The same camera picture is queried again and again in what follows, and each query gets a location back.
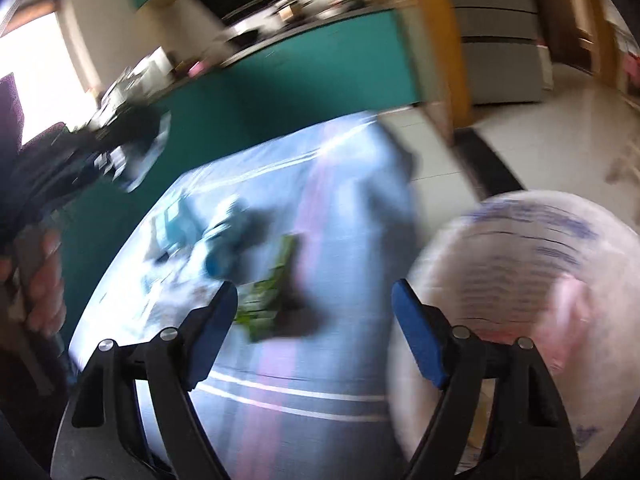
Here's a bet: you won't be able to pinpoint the light blue face mask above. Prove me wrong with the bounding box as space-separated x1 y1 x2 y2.
144 193 204 262

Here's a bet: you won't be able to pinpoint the light blue knitted sock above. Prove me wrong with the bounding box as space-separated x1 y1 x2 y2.
202 195 272 284

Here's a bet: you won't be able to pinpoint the dark green snack wrapper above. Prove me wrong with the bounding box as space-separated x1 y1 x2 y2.
94 103 171 193

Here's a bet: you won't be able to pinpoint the white plastic trash bag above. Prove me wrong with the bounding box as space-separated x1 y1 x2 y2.
388 191 639 479

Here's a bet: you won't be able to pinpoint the teal kitchen cabinets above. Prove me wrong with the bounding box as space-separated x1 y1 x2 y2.
63 10 419 336

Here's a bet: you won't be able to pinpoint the person's left hand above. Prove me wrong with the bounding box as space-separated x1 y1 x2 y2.
25 228 66 338

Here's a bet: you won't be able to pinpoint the pink package in bag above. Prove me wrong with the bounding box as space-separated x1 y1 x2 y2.
495 273 594 375

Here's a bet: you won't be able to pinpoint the blue striped tablecloth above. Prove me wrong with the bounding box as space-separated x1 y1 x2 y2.
51 113 418 479

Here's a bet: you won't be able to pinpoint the grey refrigerator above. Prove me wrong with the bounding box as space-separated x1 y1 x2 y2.
450 0 544 105

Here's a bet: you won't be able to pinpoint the wooden glass door frame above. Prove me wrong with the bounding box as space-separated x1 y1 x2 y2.
381 0 473 145

